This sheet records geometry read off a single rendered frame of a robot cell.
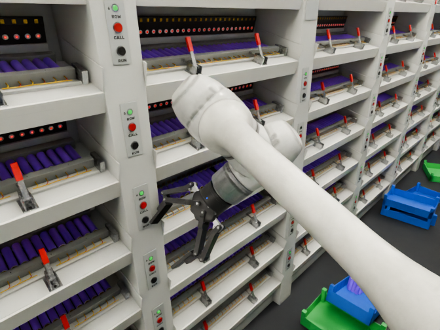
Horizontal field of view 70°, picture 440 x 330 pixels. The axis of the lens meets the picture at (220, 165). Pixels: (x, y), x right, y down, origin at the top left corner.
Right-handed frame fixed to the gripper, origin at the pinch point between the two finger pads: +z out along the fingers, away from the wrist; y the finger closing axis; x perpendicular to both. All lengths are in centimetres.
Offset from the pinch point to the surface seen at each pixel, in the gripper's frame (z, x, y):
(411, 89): -108, -171, 25
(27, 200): 4.6, 27.2, 15.7
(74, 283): 15.9, 15.1, 1.0
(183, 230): 1.4, -12.4, 2.8
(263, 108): -36, -38, 26
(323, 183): -31, -93, 0
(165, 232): 2.6, -6.1, 3.4
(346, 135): -54, -100, 13
